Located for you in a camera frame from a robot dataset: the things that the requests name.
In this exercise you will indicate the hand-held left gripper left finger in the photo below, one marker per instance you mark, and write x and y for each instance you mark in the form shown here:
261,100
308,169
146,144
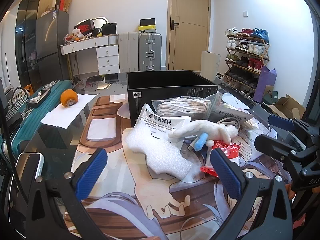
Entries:
91,170

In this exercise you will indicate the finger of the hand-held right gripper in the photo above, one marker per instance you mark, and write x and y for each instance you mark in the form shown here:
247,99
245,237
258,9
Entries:
275,148
280,122

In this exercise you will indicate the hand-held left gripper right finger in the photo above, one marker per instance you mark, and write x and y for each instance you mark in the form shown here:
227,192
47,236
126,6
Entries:
226,172

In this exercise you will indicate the red and white packet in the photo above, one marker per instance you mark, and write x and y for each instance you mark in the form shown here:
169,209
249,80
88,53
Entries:
227,150

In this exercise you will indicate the white plush toy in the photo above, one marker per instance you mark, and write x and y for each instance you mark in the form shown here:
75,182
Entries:
200,130

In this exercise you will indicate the white foam sheet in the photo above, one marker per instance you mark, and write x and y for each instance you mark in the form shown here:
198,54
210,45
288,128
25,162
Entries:
160,152

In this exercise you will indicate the white medicine packet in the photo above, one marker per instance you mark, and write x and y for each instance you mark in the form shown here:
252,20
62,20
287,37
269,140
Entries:
160,125

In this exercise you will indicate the black cardboard box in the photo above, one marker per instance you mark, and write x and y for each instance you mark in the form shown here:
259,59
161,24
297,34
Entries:
172,90

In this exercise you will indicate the open cardboard box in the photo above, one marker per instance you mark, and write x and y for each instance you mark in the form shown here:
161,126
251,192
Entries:
287,108

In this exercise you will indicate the purple paper bag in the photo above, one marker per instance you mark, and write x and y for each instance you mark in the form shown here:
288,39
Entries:
265,85

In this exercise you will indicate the printed table mat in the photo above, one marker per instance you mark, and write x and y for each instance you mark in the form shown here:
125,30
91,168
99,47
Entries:
130,200

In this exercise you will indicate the white paper sheet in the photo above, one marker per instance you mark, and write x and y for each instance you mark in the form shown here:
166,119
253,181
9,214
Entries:
67,115

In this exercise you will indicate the white smartphone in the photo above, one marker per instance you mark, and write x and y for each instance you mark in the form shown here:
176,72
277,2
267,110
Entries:
28,165

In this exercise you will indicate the shoe rack with shoes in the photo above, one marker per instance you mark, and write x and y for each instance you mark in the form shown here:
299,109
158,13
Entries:
246,55

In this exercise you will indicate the orange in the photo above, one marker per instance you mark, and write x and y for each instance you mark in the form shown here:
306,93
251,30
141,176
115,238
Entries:
69,98

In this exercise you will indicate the teal suitcase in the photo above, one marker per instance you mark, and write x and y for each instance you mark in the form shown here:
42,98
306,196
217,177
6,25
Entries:
27,125

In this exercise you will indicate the clear bag of striped cloth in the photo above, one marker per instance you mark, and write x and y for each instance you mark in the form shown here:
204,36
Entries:
180,107

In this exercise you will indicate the white trash bin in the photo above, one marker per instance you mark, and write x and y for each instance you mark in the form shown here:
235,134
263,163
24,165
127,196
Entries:
210,63

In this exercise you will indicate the woven basket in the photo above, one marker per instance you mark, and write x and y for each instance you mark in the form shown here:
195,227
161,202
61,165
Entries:
16,100

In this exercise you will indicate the white desk with drawers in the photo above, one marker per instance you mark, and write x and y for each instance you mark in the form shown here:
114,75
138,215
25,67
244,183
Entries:
107,55

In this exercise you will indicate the beige suitcase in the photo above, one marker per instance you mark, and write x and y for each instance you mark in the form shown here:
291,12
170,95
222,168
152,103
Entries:
128,52

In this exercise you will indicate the grey refrigerator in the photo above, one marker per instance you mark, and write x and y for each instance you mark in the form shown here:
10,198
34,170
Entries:
51,45

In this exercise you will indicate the silver suitcase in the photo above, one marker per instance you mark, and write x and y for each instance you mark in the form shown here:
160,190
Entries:
150,52

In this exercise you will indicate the wooden door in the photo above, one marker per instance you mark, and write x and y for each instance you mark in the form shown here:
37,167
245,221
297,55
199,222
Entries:
188,25

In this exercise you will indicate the plastic bag of fruit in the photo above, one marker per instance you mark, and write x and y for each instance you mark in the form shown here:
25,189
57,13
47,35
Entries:
73,36

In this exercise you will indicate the black paper bag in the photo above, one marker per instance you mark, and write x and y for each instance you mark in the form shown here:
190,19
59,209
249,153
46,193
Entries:
109,29

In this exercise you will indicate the red and black shoebox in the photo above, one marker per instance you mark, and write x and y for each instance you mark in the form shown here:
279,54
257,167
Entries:
83,27

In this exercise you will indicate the black glass cabinet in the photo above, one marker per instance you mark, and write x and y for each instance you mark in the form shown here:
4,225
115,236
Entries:
26,30

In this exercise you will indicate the black and yellow box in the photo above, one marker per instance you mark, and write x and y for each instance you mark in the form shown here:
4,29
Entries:
147,25

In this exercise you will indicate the cardboard boxes on refrigerator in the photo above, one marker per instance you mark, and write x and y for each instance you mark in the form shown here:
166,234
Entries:
63,3

